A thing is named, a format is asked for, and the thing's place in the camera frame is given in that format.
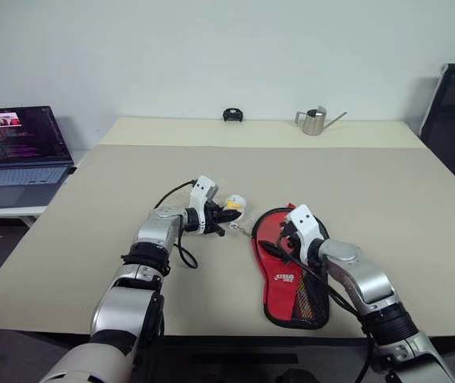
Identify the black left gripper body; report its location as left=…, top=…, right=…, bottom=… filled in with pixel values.
left=203, top=200, right=228, bottom=238

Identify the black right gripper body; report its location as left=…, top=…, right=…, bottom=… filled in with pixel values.
left=277, top=225, right=305, bottom=259

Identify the white yellow ball keychain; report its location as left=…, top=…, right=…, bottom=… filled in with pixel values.
left=223, top=193, right=254, bottom=239

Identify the red black paddle case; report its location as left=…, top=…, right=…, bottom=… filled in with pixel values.
left=249, top=203, right=331, bottom=330

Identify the small black clamp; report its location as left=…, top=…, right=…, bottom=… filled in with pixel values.
left=222, top=107, right=246, bottom=123

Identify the steel watering can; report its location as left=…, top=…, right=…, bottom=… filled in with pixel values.
left=294, top=105, right=349, bottom=137

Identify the beige table mat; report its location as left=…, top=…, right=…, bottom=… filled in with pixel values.
left=0, top=144, right=455, bottom=339

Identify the white side table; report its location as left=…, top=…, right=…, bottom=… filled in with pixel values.
left=0, top=204, right=49, bottom=229

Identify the open laptop computer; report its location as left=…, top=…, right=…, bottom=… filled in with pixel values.
left=0, top=105, right=77, bottom=211

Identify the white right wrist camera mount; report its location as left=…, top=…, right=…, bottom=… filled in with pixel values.
left=283, top=203, right=330, bottom=260

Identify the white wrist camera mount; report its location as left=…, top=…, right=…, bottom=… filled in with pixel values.
left=283, top=203, right=330, bottom=260
left=188, top=175, right=219, bottom=236

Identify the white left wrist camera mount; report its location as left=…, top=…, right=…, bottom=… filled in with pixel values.
left=188, top=175, right=219, bottom=236

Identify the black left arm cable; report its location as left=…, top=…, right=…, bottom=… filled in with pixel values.
left=152, top=180, right=199, bottom=271

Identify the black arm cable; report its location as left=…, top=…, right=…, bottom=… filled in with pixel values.
left=286, top=254, right=377, bottom=383
left=152, top=180, right=199, bottom=271

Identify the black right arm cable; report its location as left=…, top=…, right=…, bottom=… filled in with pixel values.
left=286, top=254, right=377, bottom=383

